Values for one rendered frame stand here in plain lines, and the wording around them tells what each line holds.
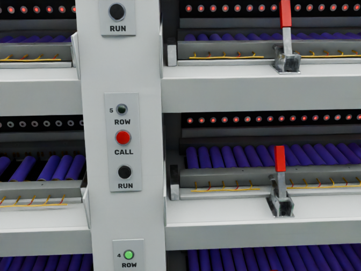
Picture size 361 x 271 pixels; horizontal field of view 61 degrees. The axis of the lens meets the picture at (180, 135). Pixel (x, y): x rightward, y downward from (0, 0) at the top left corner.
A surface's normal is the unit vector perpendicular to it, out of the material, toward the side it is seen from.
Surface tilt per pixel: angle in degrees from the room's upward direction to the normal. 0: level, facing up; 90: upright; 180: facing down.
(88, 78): 90
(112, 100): 90
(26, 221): 19
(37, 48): 109
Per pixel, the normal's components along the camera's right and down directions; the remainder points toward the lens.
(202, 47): 0.04, 0.48
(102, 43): 0.04, 0.16
